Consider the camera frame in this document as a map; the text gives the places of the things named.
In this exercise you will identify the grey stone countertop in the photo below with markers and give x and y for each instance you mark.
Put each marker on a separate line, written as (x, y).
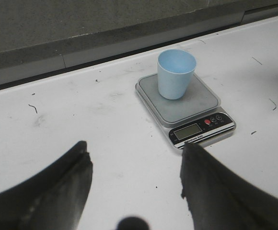
(41, 36)

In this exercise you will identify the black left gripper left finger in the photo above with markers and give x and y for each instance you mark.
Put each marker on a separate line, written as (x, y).
(53, 199)

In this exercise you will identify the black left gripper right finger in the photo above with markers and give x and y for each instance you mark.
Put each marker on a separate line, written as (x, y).
(218, 199)

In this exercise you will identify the light blue plastic cup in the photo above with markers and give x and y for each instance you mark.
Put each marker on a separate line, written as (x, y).
(175, 69)

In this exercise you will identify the silver electronic kitchen scale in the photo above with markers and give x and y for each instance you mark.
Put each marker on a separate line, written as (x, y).
(196, 117)

